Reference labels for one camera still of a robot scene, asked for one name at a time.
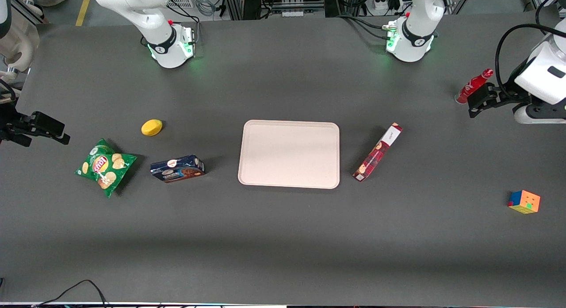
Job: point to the red cookie box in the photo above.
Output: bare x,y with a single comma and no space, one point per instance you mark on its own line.
378,152

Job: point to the colourful puzzle cube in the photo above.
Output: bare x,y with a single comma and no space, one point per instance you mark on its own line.
524,202

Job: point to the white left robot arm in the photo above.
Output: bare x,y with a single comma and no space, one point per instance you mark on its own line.
413,36

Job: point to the white power strip with plugs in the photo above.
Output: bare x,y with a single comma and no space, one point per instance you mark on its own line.
384,6

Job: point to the beige plastic tray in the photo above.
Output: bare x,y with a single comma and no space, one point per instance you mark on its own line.
288,154

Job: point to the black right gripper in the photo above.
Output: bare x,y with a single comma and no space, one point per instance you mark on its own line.
9,123

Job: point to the green chips bag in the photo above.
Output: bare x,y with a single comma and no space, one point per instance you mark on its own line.
105,167

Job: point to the blue cookie box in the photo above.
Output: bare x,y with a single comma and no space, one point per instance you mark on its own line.
177,169

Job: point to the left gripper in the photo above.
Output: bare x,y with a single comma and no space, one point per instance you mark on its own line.
505,98

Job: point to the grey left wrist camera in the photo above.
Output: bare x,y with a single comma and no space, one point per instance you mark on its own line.
537,116

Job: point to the red bottle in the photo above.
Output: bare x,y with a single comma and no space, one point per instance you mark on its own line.
474,86

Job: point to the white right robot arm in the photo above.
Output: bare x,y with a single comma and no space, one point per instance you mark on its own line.
166,38

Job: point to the yellow lemon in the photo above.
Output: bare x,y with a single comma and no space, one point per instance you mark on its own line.
151,127

